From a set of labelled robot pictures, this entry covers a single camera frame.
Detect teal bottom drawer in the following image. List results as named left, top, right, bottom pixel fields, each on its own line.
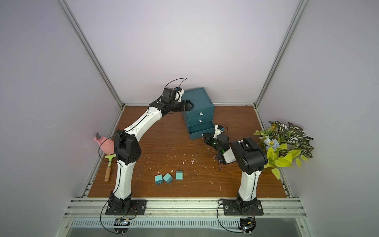
left=188, top=121, right=215, bottom=140

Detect teal top drawer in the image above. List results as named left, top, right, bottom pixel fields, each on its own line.
left=184, top=106, right=215, bottom=120

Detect teal plug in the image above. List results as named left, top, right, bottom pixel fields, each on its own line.
left=163, top=173, right=173, bottom=184
left=175, top=170, right=183, bottom=181
left=155, top=174, right=164, bottom=185

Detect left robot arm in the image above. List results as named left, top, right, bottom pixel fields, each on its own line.
left=109, top=100, right=194, bottom=212

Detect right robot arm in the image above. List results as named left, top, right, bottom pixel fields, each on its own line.
left=203, top=133, right=268, bottom=211

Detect teal three-drawer cabinet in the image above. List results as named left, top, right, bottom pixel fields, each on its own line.
left=181, top=87, right=216, bottom=140

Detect artificial green plant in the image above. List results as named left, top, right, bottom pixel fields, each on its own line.
left=253, top=120, right=314, bottom=180

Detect right electronics board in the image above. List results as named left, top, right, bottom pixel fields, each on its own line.
left=238, top=217, right=257, bottom=235

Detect electronics board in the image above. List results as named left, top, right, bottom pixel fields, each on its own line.
left=113, top=218, right=131, bottom=235
left=238, top=217, right=257, bottom=235

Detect left electronics board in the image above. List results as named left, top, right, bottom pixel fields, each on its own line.
left=113, top=218, right=131, bottom=235

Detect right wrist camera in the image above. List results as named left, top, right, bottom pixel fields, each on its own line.
left=213, top=125, right=225, bottom=139

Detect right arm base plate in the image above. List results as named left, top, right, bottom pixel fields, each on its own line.
left=220, top=199, right=264, bottom=216

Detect green wooden-handled tool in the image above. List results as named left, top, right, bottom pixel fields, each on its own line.
left=104, top=154, right=116, bottom=182

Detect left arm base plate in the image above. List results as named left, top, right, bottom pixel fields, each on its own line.
left=105, top=199, right=147, bottom=216

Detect aluminium front rail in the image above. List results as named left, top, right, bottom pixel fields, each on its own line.
left=64, top=198, right=306, bottom=218

